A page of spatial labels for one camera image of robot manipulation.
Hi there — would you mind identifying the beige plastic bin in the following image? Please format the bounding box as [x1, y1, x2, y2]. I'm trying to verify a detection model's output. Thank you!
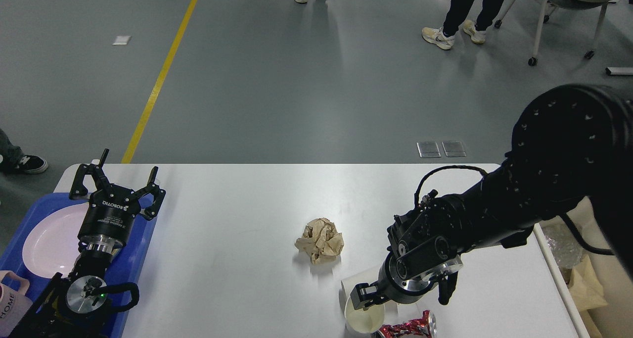
[534, 198, 633, 338]

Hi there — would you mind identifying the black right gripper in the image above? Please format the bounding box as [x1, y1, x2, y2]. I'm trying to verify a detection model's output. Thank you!
[350, 254, 463, 310]

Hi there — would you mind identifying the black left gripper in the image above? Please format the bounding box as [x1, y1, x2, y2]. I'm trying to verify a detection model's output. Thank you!
[69, 148, 166, 249]

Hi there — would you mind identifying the crushed red can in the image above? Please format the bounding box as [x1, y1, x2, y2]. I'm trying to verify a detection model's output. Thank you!
[371, 310, 438, 338]

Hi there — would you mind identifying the grey bar on floor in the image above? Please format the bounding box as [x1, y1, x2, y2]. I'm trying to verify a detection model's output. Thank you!
[604, 66, 633, 76]

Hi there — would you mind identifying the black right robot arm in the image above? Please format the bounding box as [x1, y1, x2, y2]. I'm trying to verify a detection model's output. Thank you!
[350, 84, 633, 310]

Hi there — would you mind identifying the pink HOME mug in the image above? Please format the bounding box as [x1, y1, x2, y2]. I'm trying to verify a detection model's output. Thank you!
[0, 270, 32, 338]

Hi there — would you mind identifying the right metal floor plate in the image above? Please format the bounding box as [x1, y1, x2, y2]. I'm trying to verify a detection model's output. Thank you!
[442, 141, 467, 157]

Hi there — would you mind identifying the brown paper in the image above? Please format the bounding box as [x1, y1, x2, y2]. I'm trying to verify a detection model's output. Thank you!
[568, 255, 608, 312]

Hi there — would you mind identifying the brown paper ball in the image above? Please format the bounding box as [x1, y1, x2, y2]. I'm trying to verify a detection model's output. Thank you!
[294, 218, 344, 264]

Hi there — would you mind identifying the metal floor plate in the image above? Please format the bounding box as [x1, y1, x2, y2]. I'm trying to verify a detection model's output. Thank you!
[416, 141, 442, 158]
[442, 141, 467, 157]

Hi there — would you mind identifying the left metal floor plate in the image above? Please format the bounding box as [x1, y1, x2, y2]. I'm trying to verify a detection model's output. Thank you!
[416, 141, 442, 158]

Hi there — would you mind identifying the brown paper bag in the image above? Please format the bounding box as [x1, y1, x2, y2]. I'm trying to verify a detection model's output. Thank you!
[579, 310, 603, 338]

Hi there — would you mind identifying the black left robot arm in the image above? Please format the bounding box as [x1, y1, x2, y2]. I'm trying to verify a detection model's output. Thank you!
[9, 149, 167, 338]

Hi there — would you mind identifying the aluminium foil sheet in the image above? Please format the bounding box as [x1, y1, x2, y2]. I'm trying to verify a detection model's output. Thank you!
[541, 223, 586, 270]

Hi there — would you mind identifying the person in tan sneakers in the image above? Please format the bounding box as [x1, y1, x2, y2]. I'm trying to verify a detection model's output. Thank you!
[421, 0, 505, 50]

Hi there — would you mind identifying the white paper cup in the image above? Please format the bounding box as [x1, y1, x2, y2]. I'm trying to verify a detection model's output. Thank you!
[344, 297, 386, 337]
[341, 265, 398, 317]

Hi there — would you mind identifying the pink plate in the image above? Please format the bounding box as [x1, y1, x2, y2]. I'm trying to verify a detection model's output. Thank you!
[22, 202, 89, 279]

